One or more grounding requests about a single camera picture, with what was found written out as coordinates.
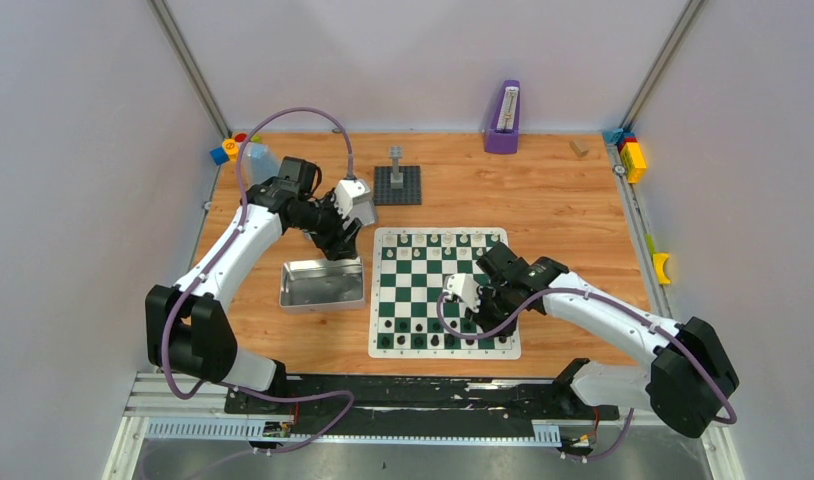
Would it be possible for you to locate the metal tin with black pieces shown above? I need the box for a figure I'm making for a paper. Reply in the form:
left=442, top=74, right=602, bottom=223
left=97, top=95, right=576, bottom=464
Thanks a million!
left=279, top=258, right=366, bottom=314

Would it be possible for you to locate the green white chess mat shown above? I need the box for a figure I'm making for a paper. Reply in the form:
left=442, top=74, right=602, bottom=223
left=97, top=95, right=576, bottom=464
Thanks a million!
left=368, top=227, right=521, bottom=360

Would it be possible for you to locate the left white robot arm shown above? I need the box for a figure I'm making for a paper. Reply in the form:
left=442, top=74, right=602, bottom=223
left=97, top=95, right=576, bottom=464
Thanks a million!
left=145, top=157, right=377, bottom=413

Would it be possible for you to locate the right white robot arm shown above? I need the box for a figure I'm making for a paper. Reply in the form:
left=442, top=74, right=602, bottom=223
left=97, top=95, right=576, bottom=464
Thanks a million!
left=444, top=243, right=739, bottom=438

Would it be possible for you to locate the metal tin lid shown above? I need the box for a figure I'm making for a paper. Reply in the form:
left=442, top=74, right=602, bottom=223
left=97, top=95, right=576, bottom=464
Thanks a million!
left=354, top=197, right=378, bottom=227

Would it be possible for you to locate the grey lego tower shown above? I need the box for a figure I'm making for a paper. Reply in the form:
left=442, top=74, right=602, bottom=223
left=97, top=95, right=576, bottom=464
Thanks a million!
left=389, top=146, right=404, bottom=189

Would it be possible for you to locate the dark grey lego baseplate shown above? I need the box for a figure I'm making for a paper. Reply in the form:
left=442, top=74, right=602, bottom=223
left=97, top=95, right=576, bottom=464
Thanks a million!
left=373, top=166, right=422, bottom=206

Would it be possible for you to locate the translucent blue plastic container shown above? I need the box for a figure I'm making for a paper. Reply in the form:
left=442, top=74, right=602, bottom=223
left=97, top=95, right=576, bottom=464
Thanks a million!
left=241, top=142, right=280, bottom=187

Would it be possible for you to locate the colourful toy blocks left corner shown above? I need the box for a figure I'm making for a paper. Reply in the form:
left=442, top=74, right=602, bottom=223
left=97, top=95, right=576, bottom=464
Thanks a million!
left=209, top=133, right=265, bottom=166

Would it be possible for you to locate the purple metronome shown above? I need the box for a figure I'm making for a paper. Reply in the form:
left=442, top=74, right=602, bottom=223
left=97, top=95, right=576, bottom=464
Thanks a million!
left=483, top=80, right=521, bottom=155

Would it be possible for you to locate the yellow curved toy piece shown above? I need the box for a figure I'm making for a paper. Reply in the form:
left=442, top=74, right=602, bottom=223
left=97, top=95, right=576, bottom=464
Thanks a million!
left=652, top=252, right=672, bottom=285

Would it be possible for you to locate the small wooden block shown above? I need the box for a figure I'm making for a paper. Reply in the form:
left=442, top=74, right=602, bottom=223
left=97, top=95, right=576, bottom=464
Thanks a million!
left=569, top=139, right=589, bottom=158

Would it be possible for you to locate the yellow toy block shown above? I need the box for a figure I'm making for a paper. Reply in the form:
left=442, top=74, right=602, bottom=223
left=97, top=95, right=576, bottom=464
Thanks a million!
left=620, top=141, right=647, bottom=184

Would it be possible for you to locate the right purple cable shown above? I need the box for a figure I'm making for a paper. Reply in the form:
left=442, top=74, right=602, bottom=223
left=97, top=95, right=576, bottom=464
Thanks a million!
left=436, top=287, right=740, bottom=463

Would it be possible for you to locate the purple cable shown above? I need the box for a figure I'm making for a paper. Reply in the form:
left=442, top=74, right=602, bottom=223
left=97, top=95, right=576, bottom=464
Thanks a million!
left=135, top=106, right=357, bottom=480
left=436, top=287, right=740, bottom=463

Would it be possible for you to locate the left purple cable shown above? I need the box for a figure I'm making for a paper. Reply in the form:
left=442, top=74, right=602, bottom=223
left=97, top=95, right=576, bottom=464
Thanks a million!
left=135, top=106, right=357, bottom=480

